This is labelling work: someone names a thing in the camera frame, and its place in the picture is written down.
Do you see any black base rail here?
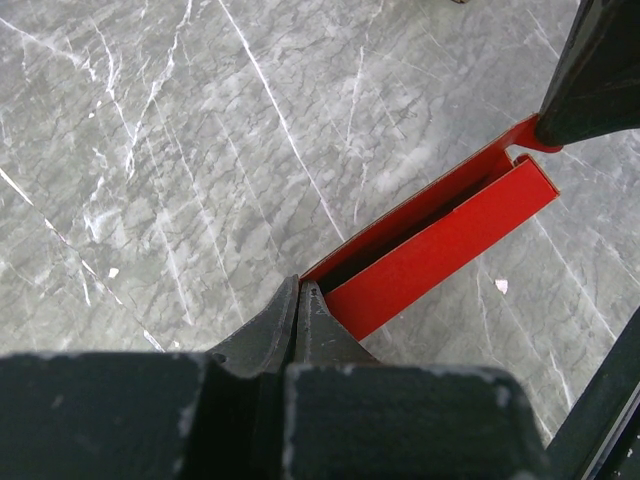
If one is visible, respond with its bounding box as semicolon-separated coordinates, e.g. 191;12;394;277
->
547;312;640;480

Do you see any red paper box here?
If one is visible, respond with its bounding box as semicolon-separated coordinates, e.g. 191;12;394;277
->
302;115;559;340

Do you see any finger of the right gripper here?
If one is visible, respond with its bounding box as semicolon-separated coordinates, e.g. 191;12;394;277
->
535;0;639;147

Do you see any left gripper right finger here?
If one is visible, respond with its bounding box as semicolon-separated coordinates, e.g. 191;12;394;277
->
284;282;551;479

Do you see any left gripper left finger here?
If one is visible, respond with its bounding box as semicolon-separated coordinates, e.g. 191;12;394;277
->
1;277;299;479

